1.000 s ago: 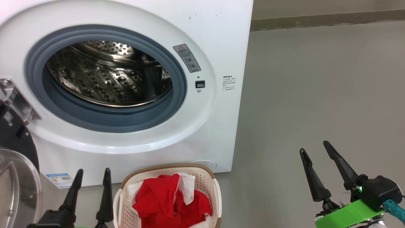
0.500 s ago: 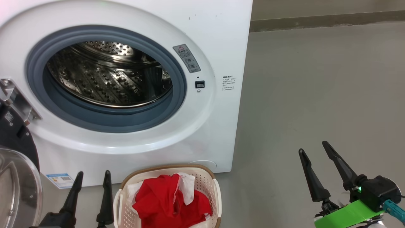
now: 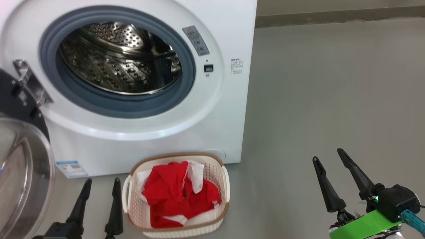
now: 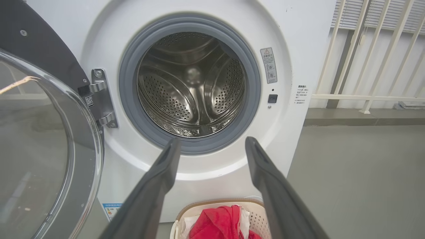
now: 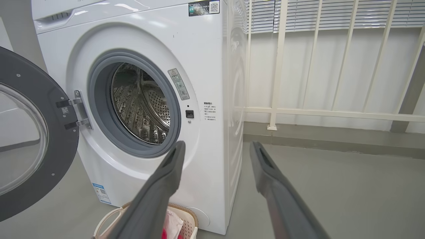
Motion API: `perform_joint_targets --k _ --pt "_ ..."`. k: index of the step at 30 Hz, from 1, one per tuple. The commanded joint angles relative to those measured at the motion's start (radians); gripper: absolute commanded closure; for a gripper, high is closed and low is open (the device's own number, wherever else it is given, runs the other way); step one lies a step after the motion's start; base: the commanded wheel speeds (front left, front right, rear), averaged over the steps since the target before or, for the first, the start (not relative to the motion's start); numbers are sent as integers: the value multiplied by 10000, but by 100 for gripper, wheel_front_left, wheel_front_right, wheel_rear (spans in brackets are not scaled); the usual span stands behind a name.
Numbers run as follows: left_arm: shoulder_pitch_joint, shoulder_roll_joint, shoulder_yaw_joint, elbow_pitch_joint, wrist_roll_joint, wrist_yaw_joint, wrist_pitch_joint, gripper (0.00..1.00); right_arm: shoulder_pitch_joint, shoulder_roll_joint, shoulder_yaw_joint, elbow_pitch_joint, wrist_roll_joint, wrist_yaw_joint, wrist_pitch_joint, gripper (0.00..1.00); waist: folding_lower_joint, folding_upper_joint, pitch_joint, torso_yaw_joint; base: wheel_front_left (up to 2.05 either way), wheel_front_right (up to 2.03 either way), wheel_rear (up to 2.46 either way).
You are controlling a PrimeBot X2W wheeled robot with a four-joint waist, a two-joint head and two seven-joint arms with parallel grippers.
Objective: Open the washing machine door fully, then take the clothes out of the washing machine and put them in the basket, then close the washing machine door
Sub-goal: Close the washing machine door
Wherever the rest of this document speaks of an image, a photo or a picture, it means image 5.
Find white front-load washing machine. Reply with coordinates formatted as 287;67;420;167
32;0;248;235

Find cream basket with brown rim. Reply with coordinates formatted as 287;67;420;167
93;201;199;239

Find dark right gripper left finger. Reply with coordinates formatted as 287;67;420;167
108;141;186;239

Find metal door hinge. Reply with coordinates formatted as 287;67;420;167
55;90;93;130

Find blue energy label sticker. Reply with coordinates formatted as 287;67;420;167
92;183;112;205

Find dark QR code sticker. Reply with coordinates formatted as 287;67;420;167
188;0;220;17

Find grey rubber door gasket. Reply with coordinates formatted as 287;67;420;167
87;49;182;158

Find white window blinds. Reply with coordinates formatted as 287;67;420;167
246;0;425;34

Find stainless steel washing machine drum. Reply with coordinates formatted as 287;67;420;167
111;62;171;145

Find cream metal railing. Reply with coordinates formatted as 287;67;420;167
234;0;425;131

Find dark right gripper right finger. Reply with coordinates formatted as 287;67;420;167
249;141;331;239

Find grey warning sticker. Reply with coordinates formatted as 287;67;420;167
168;68;190;101

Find red and white garment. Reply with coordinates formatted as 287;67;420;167
162;209;184;239

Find black round glass washer door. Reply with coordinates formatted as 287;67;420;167
0;46;80;222

